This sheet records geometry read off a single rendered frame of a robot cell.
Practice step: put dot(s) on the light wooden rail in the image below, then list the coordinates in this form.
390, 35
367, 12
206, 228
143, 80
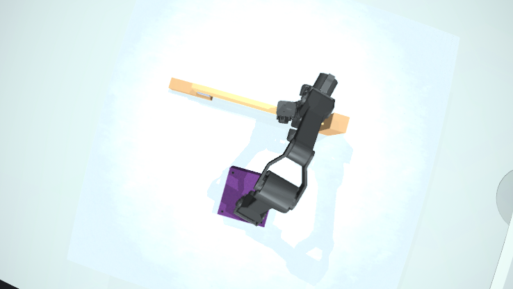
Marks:
235, 98

